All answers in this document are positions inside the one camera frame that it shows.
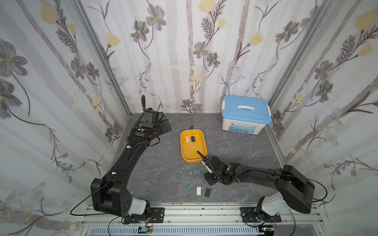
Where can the blue lid storage box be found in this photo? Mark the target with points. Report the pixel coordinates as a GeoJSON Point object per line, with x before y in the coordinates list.
{"type": "Point", "coordinates": [244, 114]}

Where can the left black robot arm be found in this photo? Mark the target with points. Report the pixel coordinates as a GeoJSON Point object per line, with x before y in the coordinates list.
{"type": "Point", "coordinates": [110, 194]}

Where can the small circuit board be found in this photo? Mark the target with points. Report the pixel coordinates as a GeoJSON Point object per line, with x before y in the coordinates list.
{"type": "Point", "coordinates": [145, 230]}

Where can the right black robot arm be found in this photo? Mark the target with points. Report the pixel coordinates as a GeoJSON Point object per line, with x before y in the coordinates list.
{"type": "Point", "coordinates": [294, 190]}

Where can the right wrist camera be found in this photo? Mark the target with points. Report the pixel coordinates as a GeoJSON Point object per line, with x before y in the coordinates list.
{"type": "Point", "coordinates": [206, 166]}

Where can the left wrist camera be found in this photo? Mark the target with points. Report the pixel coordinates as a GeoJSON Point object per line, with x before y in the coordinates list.
{"type": "Point", "coordinates": [151, 116]}

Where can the yellow plastic storage tray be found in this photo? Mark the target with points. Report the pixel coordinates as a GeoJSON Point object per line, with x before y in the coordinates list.
{"type": "Point", "coordinates": [189, 150]}

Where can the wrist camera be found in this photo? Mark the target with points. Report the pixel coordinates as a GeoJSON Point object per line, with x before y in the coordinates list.
{"type": "Point", "coordinates": [206, 166]}
{"type": "Point", "coordinates": [151, 116]}

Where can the aluminium frame rail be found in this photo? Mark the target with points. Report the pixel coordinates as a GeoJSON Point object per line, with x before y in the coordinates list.
{"type": "Point", "coordinates": [209, 214]}

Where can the white perforated cable duct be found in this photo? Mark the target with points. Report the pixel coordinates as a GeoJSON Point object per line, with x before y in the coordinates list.
{"type": "Point", "coordinates": [228, 230]}

